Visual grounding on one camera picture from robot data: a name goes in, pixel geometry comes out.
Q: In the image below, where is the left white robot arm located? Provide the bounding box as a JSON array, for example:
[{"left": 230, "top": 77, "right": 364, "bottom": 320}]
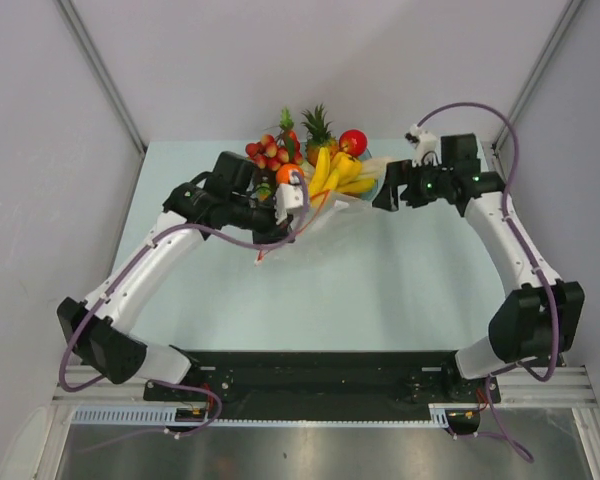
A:
[{"left": 57, "top": 151, "right": 310, "bottom": 400}]

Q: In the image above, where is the aluminium front rail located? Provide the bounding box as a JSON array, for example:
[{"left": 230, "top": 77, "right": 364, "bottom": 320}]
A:
[{"left": 52, "top": 367, "right": 598, "bottom": 409}]

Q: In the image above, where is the aluminium frame post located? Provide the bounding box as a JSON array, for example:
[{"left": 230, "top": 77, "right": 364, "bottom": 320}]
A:
[
  {"left": 492, "top": 0, "right": 586, "bottom": 147},
  {"left": 53, "top": 0, "right": 148, "bottom": 157}
]

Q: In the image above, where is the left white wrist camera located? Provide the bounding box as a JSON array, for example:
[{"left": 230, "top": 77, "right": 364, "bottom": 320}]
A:
[{"left": 274, "top": 171, "right": 310, "bottom": 225}]

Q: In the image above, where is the yellow bell pepper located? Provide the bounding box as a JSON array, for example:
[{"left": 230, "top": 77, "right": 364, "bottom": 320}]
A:
[{"left": 330, "top": 152, "right": 362, "bottom": 186}]

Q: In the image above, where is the right aluminium frame post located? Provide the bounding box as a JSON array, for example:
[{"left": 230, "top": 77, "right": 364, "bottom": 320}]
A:
[{"left": 492, "top": 0, "right": 586, "bottom": 147}]

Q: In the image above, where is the red apple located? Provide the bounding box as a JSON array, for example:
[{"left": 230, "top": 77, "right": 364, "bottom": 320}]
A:
[{"left": 339, "top": 129, "right": 368, "bottom": 157}]

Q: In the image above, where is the left aluminium frame post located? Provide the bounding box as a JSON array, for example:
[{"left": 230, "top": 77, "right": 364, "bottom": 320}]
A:
[{"left": 53, "top": 0, "right": 148, "bottom": 157}]

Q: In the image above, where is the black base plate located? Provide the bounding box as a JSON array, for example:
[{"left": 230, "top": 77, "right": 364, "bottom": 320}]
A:
[{"left": 143, "top": 350, "right": 501, "bottom": 422}]

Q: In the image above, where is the small pineapple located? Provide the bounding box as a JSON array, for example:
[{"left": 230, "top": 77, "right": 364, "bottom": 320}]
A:
[{"left": 301, "top": 104, "right": 338, "bottom": 166}]

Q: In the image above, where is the yellow banana bunch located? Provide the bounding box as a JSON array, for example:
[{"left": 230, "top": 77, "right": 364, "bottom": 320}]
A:
[{"left": 309, "top": 148, "right": 377, "bottom": 199}]

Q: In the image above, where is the teal plastic fruit tray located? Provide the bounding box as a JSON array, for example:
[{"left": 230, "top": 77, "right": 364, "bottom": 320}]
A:
[{"left": 248, "top": 145, "right": 380, "bottom": 206}]

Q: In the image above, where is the clear zip top bag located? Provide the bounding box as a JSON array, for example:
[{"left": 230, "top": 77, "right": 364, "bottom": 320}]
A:
[{"left": 255, "top": 192, "right": 372, "bottom": 266}]

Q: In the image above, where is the orange fruit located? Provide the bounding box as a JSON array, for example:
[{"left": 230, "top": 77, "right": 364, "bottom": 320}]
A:
[{"left": 275, "top": 163, "right": 304, "bottom": 185}]

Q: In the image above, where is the red strawberry cluster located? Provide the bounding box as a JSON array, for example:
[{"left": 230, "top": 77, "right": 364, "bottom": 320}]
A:
[{"left": 245, "top": 134, "right": 304, "bottom": 172}]

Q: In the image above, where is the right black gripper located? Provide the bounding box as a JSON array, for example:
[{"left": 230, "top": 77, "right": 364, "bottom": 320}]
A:
[{"left": 371, "top": 156, "right": 452, "bottom": 212}]

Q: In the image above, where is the white slotted cable duct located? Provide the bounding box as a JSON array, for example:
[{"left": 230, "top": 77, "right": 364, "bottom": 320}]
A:
[{"left": 72, "top": 403, "right": 481, "bottom": 429}]

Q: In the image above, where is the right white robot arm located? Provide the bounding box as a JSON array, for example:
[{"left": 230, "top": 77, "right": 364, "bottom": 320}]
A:
[{"left": 373, "top": 126, "right": 585, "bottom": 401}]

